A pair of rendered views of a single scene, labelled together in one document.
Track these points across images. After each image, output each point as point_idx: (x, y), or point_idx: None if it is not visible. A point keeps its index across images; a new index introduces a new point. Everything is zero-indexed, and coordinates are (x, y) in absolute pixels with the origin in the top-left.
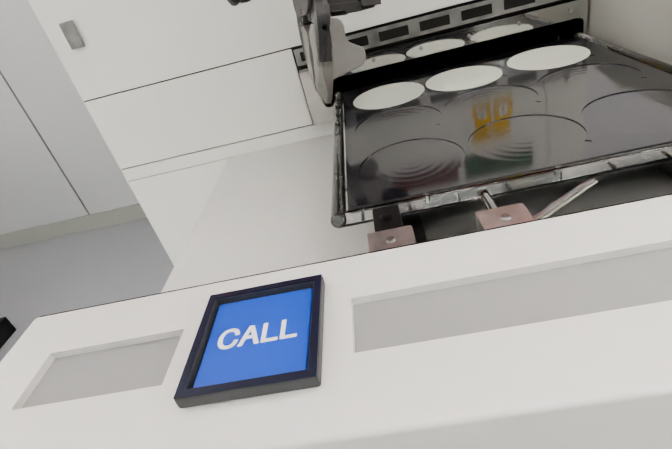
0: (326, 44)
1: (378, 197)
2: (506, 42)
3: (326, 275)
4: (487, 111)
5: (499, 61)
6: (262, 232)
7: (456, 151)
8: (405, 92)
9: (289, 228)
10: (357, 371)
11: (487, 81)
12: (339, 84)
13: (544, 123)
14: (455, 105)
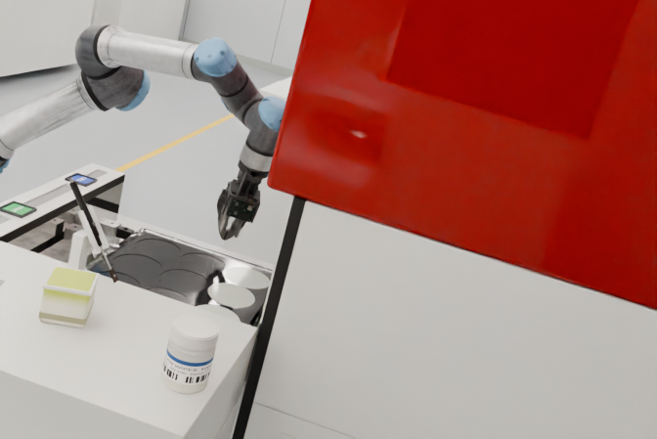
0: (219, 211)
1: (143, 236)
2: None
3: (88, 188)
4: (174, 275)
5: (238, 311)
6: None
7: (151, 255)
8: (241, 281)
9: None
10: (63, 182)
11: (210, 292)
12: None
13: (140, 272)
14: (196, 276)
